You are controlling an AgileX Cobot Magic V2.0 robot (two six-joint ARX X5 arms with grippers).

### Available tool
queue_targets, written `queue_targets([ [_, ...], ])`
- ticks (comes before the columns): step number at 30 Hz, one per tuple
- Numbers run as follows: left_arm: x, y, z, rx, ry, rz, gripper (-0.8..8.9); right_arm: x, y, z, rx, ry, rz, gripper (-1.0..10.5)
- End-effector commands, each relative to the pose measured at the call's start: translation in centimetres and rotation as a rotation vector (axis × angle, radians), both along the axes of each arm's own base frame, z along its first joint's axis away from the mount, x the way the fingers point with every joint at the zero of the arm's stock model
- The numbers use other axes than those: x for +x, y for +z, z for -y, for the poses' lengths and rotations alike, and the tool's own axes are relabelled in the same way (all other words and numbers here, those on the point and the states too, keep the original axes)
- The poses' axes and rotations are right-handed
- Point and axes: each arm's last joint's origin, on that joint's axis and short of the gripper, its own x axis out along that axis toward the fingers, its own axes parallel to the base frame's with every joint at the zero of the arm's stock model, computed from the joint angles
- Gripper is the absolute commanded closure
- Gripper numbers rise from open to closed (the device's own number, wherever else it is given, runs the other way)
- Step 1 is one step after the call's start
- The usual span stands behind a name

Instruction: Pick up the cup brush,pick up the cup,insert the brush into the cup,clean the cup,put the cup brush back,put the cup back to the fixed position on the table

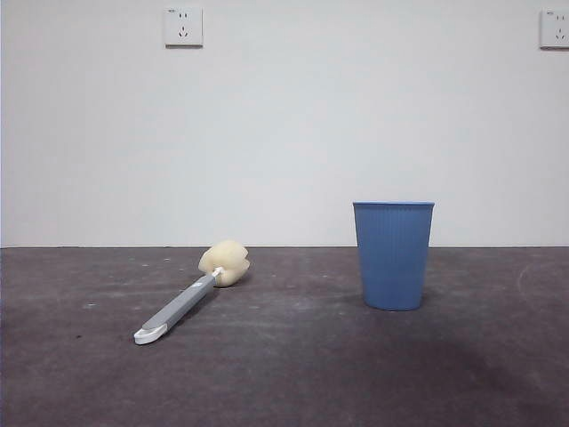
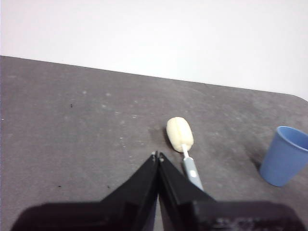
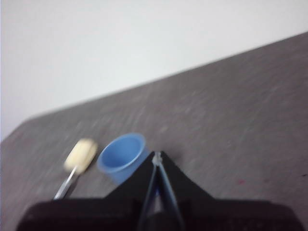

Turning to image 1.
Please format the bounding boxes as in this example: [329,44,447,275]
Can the blue ribbed plastic cup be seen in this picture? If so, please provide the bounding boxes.
[352,200,436,311]

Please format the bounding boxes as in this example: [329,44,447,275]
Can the grey-handled sponge cup brush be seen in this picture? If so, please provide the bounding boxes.
[133,238,250,347]

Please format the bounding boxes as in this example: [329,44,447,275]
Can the white wall socket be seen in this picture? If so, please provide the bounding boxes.
[164,7,204,49]
[539,9,569,50]

